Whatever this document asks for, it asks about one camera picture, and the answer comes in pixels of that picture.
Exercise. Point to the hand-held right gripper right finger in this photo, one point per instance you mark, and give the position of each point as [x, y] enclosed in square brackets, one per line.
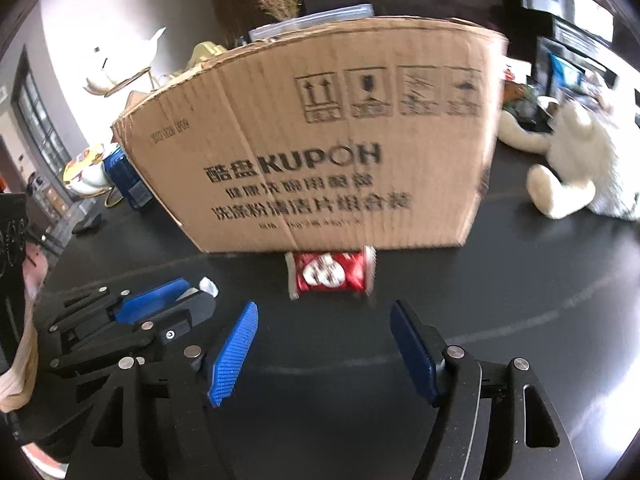
[412, 355]

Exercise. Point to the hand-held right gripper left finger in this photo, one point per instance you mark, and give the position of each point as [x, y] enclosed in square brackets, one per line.
[232, 355]

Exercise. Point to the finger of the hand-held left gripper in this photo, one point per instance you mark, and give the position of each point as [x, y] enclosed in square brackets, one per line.
[165, 332]
[150, 299]

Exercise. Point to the white candy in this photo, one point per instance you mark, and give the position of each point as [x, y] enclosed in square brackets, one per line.
[207, 288]

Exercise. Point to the red snack packet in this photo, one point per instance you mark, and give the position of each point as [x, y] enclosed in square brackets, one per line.
[330, 275]

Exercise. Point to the brown cardboard box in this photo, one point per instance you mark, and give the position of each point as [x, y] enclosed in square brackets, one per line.
[350, 135]

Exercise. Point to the yellow snack packet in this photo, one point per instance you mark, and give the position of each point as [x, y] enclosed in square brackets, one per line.
[85, 165]

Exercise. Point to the black framed glass door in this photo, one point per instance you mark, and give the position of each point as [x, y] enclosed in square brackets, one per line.
[40, 120]

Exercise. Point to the white lotus-shaped dish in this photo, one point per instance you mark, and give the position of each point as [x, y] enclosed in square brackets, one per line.
[115, 65]

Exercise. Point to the gold mountain-shaped box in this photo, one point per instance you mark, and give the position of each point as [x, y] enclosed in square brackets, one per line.
[205, 55]

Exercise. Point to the white plush toy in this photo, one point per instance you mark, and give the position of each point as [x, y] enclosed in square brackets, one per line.
[585, 160]

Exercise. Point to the blue snack packet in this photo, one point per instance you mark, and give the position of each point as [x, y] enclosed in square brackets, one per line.
[565, 76]

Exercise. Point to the clear zip bag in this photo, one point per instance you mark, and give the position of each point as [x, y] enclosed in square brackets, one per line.
[310, 22]

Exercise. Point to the dried flower bouquet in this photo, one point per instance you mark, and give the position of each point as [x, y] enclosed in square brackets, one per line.
[280, 2]

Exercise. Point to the black upright piano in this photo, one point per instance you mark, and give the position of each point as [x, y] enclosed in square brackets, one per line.
[575, 10]

